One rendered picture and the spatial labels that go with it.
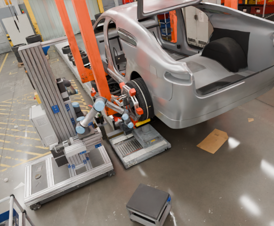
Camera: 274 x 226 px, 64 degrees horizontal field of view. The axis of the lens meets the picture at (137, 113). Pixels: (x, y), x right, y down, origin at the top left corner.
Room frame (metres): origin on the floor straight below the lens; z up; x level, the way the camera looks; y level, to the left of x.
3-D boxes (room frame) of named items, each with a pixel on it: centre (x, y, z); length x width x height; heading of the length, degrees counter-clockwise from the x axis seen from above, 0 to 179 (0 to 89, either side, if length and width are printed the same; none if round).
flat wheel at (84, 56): (7.86, 1.55, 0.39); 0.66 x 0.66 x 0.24
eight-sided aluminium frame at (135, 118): (3.02, 0.07, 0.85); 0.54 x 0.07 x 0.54; 19
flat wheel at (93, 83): (5.27, 0.66, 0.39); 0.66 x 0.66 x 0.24
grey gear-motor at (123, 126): (3.33, 0.14, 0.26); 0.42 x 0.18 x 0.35; 109
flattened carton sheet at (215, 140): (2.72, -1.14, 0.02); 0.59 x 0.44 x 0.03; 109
